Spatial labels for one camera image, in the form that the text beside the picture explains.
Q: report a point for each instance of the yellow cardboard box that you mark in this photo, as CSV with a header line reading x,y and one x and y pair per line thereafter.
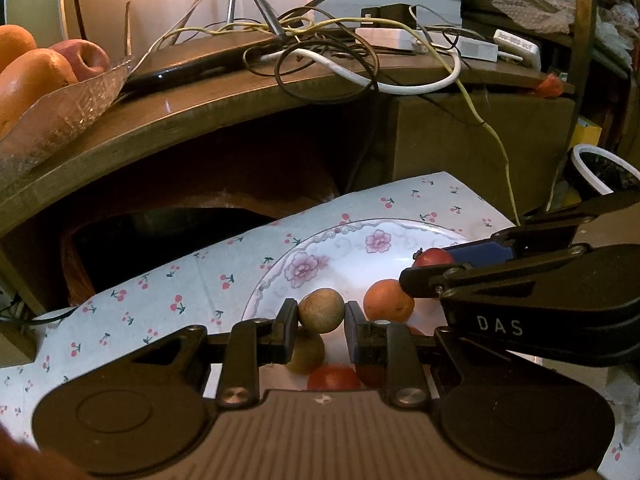
x,y
587,134

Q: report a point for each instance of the tan round fruit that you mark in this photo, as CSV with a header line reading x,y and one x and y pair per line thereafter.
x,y
322,310
307,355

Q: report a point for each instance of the black trash bag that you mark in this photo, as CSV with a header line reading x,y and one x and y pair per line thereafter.
x,y
615,175

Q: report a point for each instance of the beige knitted cloth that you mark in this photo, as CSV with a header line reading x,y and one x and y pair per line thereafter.
x,y
525,10

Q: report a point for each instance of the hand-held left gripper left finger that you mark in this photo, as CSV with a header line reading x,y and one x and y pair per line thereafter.
x,y
291,327

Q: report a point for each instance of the large orange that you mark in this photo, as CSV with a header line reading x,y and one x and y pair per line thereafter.
x,y
15,45
35,85

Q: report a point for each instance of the cherry print tablecloth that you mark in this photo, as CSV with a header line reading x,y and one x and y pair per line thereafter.
x,y
150,310

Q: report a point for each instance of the white floral plate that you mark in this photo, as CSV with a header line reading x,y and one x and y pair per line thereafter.
x,y
350,260

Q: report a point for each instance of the black router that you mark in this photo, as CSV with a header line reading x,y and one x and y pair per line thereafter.
x,y
190,62

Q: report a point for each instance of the glass fruit bowl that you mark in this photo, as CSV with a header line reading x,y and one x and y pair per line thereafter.
x,y
65,115

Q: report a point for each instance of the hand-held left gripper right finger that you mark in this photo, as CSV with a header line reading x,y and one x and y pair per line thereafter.
x,y
351,332

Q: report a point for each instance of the white rimmed pot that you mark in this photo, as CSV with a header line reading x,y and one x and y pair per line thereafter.
x,y
580,160

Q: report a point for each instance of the large dark red tomato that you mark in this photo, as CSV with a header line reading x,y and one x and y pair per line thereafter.
x,y
332,379

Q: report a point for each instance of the small red tomato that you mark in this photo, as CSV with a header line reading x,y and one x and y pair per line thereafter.
x,y
432,258

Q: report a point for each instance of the white adapter box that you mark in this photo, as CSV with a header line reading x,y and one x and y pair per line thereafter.
x,y
390,39

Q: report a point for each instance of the black power adapter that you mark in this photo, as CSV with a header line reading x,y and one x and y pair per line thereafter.
x,y
390,12

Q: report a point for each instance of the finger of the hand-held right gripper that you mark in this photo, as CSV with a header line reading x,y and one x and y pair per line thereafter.
x,y
475,253
425,280

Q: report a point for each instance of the red apple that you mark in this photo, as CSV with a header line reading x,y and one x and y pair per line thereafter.
x,y
87,57

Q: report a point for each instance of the small red object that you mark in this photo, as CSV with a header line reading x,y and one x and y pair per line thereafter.
x,y
550,86

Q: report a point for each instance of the wooden cabinet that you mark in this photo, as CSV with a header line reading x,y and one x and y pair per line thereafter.
x,y
450,135

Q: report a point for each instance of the cluttered storage shelf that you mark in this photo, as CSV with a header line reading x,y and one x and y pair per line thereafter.
x,y
600,35

